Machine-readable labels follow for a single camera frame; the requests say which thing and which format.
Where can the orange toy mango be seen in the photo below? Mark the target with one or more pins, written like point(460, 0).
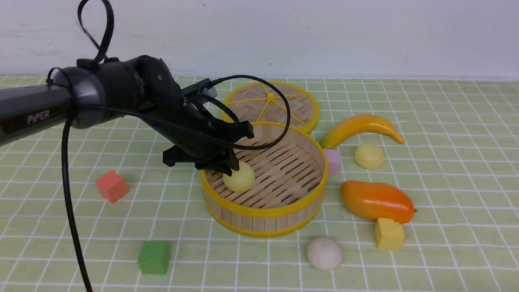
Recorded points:
point(373, 200)

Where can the red cube block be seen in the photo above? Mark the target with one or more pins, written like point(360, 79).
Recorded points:
point(112, 186)

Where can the pink cube block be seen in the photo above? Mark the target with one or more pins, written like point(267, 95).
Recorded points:
point(334, 161)

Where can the white bun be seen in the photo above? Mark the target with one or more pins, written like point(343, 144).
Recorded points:
point(324, 253)

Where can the pale yellow bun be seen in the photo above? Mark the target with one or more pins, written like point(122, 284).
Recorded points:
point(241, 180)
point(369, 156)

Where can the green checkered tablecloth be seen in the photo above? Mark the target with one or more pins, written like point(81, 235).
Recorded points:
point(459, 165)

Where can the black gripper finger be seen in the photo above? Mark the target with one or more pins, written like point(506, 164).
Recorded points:
point(224, 163)

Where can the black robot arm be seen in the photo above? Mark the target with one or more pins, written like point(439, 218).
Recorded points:
point(114, 89)

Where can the green cube block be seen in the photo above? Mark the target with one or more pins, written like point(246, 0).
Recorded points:
point(154, 257)

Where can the bamboo steamer tray yellow rim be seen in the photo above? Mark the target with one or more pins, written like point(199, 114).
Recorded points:
point(290, 186)

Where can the woven bamboo steamer lid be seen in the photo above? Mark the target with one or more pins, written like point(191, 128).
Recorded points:
point(256, 102)

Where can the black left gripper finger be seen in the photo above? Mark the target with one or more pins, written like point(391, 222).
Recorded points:
point(233, 132)

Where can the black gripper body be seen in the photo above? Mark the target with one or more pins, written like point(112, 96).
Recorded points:
point(198, 111)

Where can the yellow toy banana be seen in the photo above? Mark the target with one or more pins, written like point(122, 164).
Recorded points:
point(358, 124)

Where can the yellow cube block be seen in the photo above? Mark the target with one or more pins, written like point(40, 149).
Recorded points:
point(389, 235)

